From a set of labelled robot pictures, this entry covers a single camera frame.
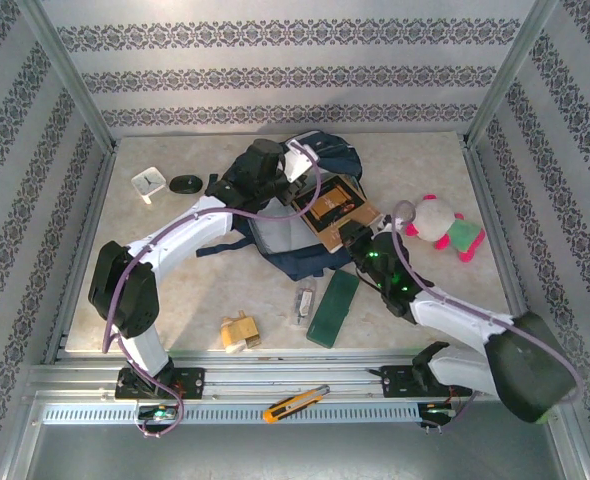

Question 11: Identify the brown hardcover book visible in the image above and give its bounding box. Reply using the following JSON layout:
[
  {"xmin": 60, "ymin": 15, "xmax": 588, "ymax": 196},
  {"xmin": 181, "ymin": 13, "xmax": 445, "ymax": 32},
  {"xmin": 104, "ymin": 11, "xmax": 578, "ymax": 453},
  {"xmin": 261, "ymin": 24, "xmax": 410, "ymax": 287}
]
[{"xmin": 291, "ymin": 173, "xmax": 384, "ymax": 255}]

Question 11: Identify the navy blue backpack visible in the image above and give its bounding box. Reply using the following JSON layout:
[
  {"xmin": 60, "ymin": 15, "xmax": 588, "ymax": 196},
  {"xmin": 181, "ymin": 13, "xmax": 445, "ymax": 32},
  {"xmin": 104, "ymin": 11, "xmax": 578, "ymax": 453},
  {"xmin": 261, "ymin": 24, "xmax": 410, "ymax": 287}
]
[{"xmin": 196, "ymin": 130, "xmax": 376, "ymax": 281}]

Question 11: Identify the black computer mouse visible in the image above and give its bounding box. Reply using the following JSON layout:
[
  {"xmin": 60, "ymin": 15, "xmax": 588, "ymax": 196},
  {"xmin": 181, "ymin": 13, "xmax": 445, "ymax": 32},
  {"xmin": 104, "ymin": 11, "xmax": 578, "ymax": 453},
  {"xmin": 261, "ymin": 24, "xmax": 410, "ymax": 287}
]
[{"xmin": 168, "ymin": 173, "xmax": 204, "ymax": 195}]

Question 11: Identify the dark green pencil case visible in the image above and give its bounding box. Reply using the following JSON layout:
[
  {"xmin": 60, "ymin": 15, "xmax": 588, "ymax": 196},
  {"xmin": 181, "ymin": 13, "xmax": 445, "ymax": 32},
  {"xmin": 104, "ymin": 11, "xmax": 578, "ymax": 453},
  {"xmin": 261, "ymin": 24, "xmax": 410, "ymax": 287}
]
[{"xmin": 305, "ymin": 269, "xmax": 361, "ymax": 349}]

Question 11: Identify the clear plastic stationery pouch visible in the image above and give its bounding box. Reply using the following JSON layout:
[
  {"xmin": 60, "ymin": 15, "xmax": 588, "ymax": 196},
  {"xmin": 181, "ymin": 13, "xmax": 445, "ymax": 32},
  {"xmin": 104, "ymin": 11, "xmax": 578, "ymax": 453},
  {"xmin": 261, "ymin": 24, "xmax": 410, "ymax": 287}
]
[{"xmin": 290, "ymin": 278, "xmax": 319, "ymax": 329}]

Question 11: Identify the tan wooden block toy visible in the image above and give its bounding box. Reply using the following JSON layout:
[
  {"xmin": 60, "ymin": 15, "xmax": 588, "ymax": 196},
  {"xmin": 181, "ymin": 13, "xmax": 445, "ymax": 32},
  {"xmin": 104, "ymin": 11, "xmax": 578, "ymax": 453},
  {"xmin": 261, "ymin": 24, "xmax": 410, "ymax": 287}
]
[{"xmin": 219, "ymin": 309, "xmax": 264, "ymax": 357}]

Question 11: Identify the white pink green plush toy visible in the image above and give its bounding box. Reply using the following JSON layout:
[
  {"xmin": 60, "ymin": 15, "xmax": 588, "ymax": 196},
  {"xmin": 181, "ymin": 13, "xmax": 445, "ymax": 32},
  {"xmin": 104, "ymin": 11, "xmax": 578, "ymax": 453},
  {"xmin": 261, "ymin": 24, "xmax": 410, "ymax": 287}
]
[{"xmin": 404, "ymin": 193, "xmax": 487, "ymax": 265}]

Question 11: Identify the white square desk clock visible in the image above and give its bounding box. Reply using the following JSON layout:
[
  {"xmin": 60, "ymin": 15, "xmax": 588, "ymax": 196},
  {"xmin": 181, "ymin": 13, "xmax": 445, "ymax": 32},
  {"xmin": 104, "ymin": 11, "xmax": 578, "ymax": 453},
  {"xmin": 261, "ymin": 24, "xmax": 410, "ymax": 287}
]
[{"xmin": 130, "ymin": 166, "xmax": 169, "ymax": 206}]

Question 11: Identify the right controller board green light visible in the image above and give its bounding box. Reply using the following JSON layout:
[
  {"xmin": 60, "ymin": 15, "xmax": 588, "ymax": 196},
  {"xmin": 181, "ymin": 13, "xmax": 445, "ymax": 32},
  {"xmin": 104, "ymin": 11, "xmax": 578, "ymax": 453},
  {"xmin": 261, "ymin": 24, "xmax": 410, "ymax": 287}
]
[{"xmin": 418, "ymin": 401, "xmax": 457, "ymax": 420}]

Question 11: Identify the controller board green light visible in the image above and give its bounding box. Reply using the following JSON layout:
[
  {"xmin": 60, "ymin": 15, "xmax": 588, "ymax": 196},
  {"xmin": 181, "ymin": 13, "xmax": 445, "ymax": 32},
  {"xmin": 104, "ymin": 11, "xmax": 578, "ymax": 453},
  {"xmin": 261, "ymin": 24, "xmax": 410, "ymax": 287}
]
[
  {"xmin": 137, "ymin": 405, "xmax": 179, "ymax": 421},
  {"xmin": 418, "ymin": 401, "xmax": 457, "ymax": 420}
]

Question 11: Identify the orange and black utility knife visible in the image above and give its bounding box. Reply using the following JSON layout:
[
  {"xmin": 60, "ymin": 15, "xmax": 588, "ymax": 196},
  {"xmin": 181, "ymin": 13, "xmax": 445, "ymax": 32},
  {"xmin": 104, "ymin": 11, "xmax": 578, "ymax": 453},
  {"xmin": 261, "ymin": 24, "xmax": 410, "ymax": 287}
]
[{"xmin": 262, "ymin": 383, "xmax": 331, "ymax": 425}]

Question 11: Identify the left controller board green light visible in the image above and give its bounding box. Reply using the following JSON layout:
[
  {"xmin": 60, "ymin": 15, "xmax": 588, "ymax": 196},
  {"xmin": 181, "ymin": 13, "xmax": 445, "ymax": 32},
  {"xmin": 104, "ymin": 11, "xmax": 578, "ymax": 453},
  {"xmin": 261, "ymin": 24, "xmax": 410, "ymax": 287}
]
[{"xmin": 137, "ymin": 405, "xmax": 179, "ymax": 421}]

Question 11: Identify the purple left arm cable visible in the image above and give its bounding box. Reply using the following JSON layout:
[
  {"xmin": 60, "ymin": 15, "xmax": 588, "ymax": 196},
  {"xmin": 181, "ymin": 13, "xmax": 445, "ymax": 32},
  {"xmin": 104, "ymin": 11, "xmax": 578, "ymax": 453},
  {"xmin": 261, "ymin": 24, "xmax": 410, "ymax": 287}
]
[{"xmin": 102, "ymin": 143, "xmax": 324, "ymax": 440}]

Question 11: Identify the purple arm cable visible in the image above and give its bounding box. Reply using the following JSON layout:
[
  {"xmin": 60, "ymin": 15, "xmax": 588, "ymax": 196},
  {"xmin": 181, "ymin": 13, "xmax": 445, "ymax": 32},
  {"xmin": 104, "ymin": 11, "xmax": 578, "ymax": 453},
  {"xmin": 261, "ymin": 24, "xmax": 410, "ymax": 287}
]
[
  {"xmin": 392, "ymin": 199, "xmax": 584, "ymax": 436},
  {"xmin": 102, "ymin": 143, "xmax": 324, "ymax": 440}
]

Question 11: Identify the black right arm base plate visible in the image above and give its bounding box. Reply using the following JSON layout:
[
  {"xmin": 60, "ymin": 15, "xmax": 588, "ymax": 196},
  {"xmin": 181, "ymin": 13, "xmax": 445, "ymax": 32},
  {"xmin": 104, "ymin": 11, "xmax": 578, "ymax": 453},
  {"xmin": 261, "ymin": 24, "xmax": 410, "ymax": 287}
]
[{"xmin": 379, "ymin": 364, "xmax": 474, "ymax": 400}]

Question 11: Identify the aluminium table edge rail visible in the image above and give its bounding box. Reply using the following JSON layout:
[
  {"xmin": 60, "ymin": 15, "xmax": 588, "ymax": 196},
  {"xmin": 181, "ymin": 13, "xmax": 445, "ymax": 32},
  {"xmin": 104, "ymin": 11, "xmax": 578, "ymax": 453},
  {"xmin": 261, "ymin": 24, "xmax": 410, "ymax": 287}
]
[
  {"xmin": 42, "ymin": 144, "xmax": 121, "ymax": 364},
  {"xmin": 462, "ymin": 142, "xmax": 531, "ymax": 321}
]

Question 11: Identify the aluminium linear rail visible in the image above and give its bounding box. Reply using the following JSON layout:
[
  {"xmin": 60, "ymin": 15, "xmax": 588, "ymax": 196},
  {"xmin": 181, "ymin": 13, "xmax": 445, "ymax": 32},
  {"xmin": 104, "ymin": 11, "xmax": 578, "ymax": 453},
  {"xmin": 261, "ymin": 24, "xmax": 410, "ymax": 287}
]
[{"xmin": 24, "ymin": 349, "xmax": 566, "ymax": 401}]

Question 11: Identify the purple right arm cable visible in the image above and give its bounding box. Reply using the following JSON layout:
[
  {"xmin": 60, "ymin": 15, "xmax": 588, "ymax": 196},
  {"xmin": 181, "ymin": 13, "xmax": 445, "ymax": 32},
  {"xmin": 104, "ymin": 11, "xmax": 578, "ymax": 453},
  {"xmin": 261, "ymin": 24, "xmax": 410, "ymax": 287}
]
[{"xmin": 392, "ymin": 199, "xmax": 584, "ymax": 436}]

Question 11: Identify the aluminium frame post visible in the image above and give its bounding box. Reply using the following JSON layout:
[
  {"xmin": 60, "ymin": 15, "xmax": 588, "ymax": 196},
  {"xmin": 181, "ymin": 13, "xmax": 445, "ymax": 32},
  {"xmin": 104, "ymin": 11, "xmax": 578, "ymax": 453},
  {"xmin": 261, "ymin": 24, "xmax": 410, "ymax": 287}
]
[
  {"xmin": 17, "ymin": 0, "xmax": 119, "ymax": 151},
  {"xmin": 463, "ymin": 0, "xmax": 560, "ymax": 149}
]

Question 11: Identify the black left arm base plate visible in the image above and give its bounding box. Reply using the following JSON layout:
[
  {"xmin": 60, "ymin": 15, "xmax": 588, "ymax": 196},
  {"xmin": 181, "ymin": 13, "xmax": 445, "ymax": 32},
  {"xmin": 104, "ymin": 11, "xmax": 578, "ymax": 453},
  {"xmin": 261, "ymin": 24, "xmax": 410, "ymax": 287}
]
[{"xmin": 114, "ymin": 367, "xmax": 207, "ymax": 401}]

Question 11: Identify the slotted metal cable duct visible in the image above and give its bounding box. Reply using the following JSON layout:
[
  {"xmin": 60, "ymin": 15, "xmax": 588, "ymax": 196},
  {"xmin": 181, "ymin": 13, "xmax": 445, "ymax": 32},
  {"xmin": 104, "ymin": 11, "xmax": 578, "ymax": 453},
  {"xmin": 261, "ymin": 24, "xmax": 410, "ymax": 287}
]
[{"xmin": 42, "ymin": 402, "xmax": 422, "ymax": 426}]

